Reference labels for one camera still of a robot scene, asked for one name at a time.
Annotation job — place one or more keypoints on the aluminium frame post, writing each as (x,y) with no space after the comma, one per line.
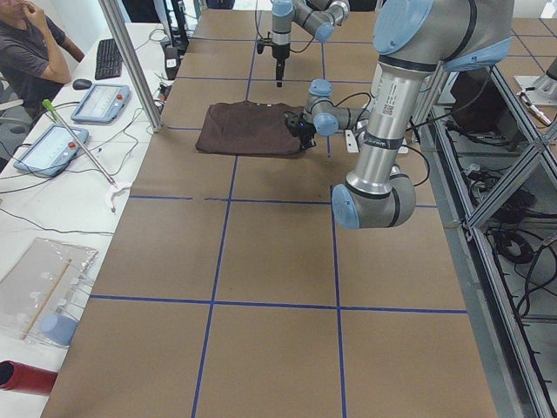
(119,32)

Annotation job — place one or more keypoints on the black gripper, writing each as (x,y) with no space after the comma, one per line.
(279,52)
(305,131)

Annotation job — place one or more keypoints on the green handled reach stick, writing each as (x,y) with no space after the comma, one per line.
(115,187)

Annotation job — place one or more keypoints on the seated person grey shirt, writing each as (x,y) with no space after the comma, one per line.
(32,59)

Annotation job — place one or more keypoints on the black keyboard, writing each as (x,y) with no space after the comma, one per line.
(108,60)

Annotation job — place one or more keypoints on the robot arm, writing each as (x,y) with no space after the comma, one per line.
(413,39)
(319,18)

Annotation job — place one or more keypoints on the clear acrylic tray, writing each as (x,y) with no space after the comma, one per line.
(43,295)

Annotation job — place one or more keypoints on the dark brown t-shirt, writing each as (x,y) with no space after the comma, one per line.
(247,128)

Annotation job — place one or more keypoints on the red cylinder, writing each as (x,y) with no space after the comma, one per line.
(23,378)

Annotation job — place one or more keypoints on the far blue teach pendant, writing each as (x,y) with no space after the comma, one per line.
(101,104)

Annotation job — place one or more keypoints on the near blue teach pendant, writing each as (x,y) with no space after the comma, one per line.
(50,154)

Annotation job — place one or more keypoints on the blue teach pendant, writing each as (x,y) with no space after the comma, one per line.
(50,154)
(101,104)

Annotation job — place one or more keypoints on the black computer mouse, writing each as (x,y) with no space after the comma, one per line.
(81,84)

